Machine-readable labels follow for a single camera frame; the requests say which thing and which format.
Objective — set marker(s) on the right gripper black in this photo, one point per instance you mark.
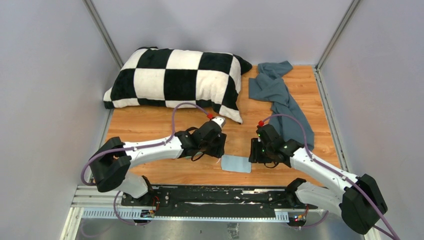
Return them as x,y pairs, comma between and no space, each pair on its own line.
255,156

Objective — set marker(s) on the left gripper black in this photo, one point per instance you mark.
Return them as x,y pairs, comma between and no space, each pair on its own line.
219,149

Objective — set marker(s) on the light blue cleaning cloth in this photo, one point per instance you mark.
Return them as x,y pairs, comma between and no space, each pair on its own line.
238,164

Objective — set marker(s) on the black white checkered pillow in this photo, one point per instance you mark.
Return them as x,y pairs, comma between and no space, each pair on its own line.
164,77

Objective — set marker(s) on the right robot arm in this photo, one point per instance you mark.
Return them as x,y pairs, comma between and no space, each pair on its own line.
334,182

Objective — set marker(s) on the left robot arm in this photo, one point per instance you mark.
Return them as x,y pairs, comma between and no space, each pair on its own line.
110,165

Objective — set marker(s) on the grey-blue towel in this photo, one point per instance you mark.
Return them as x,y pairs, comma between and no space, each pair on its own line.
269,86

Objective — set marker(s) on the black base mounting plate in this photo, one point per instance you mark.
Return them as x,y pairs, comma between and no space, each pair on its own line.
216,201

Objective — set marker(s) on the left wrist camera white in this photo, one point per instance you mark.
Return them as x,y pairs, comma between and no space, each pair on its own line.
220,121

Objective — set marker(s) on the aluminium frame rail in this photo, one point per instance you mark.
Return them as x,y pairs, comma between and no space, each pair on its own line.
108,205

